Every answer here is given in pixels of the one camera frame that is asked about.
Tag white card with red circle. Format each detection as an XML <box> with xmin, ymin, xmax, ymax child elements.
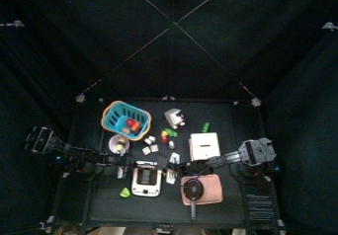
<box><xmin>166</xmin><ymin>169</ymin><xmax>178</xmax><ymax>185</ymax></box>

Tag white sushi roll black stripes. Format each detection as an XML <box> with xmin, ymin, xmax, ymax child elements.
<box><xmin>168</xmin><ymin>152</ymin><xmax>182</xmax><ymax>165</ymax></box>

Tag light green toy food piece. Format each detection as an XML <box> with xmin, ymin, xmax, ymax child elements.
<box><xmin>119</xmin><ymin>187</ymin><xmax>132</xmax><ymax>199</ymax></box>

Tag white toy utensil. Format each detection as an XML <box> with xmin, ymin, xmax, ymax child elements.
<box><xmin>116</xmin><ymin>166</ymin><xmax>127</xmax><ymax>181</ymax></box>

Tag pink toy bowl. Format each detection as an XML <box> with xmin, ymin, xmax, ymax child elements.
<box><xmin>108</xmin><ymin>133</ymin><xmax>131</xmax><ymax>154</ymax></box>

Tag white toy kitchen scale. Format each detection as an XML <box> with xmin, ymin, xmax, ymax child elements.
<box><xmin>131</xmin><ymin>160</ymin><xmax>164</xmax><ymax>197</ymax></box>

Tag white bowl with black lid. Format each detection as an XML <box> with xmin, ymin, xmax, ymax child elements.
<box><xmin>182</xmin><ymin>178</ymin><xmax>204</xmax><ymax>221</ymax></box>

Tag wooden box red front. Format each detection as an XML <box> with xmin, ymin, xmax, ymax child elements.
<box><xmin>188</xmin><ymin>132</ymin><xmax>222</xmax><ymax>162</ymax></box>

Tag teal basket orange rim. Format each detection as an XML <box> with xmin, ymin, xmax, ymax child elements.
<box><xmin>100</xmin><ymin>100</ymin><xmax>153</xmax><ymax>142</ymax></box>

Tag white toy knife block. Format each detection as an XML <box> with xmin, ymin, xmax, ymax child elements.
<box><xmin>164</xmin><ymin>108</ymin><xmax>186</xmax><ymax>130</ymax></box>

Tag black ribbed base plate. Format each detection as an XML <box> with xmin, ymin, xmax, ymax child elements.
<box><xmin>243</xmin><ymin>193</ymin><xmax>278</xmax><ymax>223</ymax></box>

